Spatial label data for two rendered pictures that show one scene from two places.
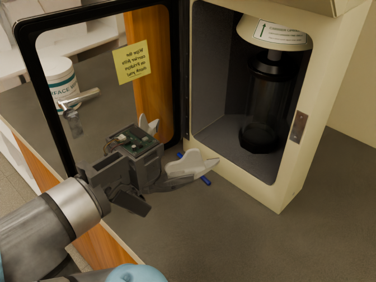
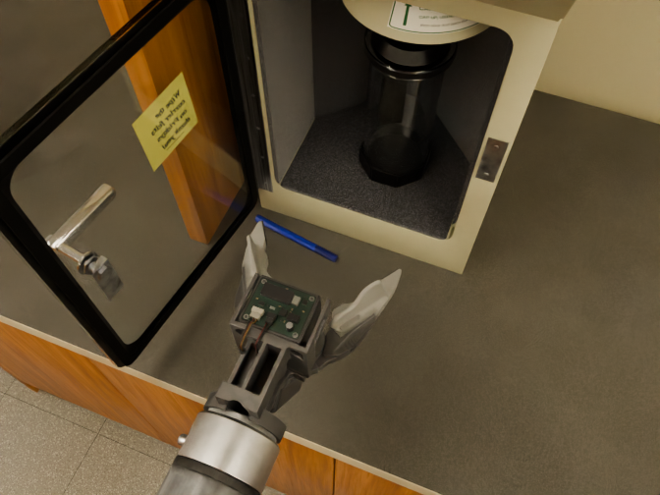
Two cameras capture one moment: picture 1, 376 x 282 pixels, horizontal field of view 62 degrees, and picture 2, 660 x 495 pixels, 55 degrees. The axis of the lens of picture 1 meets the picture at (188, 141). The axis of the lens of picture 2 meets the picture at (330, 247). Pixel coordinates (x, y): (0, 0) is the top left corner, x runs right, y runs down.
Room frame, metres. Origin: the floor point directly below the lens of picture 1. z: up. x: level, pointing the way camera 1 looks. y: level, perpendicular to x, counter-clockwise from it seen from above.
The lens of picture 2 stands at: (0.12, 0.12, 1.75)
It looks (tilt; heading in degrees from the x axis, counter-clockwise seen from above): 60 degrees down; 338
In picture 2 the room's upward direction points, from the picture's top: straight up
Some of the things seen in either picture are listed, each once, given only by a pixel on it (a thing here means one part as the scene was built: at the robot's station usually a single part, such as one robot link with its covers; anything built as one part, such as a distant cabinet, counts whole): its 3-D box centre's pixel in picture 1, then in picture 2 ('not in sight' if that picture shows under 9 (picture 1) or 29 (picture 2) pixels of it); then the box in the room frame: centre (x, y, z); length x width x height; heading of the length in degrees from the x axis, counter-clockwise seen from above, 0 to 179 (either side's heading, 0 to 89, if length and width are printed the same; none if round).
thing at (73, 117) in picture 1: (74, 125); (104, 277); (0.48, 0.22, 1.18); 0.02 x 0.02 x 0.06; 36
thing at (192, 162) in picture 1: (193, 161); (369, 295); (0.34, -0.01, 1.22); 0.09 x 0.03 x 0.06; 100
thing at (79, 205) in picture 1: (74, 204); (227, 447); (0.26, 0.16, 1.22); 0.08 x 0.05 x 0.08; 46
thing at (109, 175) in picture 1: (122, 170); (270, 358); (0.32, 0.10, 1.22); 0.12 x 0.08 x 0.09; 136
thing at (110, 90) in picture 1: (120, 99); (159, 192); (0.55, 0.14, 1.19); 0.30 x 0.01 x 0.40; 126
